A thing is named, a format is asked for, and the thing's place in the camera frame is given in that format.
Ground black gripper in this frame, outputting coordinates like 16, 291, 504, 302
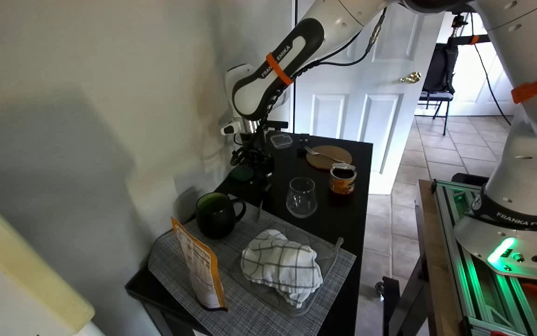
230, 119, 288, 184

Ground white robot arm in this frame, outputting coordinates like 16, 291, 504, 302
230, 0, 537, 280

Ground clear plastic bowl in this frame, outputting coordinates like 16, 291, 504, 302
269, 134, 294, 149

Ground clear glass cup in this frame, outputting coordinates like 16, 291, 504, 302
286, 177, 318, 218

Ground dark green mug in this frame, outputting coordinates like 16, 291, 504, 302
197, 192, 247, 238

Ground round cork mat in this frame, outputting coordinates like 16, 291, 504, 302
307, 145, 353, 169

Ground black side table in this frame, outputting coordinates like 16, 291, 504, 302
128, 134, 374, 336

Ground checkered white dish towel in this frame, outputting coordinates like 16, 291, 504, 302
241, 229, 323, 308

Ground orange snack pouch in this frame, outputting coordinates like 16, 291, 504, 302
172, 218, 228, 309

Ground white panel door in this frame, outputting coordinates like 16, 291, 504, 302
294, 3, 445, 194

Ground grey woven placemat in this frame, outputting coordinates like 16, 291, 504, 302
148, 203, 357, 336

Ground black folding chair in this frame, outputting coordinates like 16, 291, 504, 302
420, 42, 460, 115

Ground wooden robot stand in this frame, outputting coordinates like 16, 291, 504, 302
383, 181, 537, 336

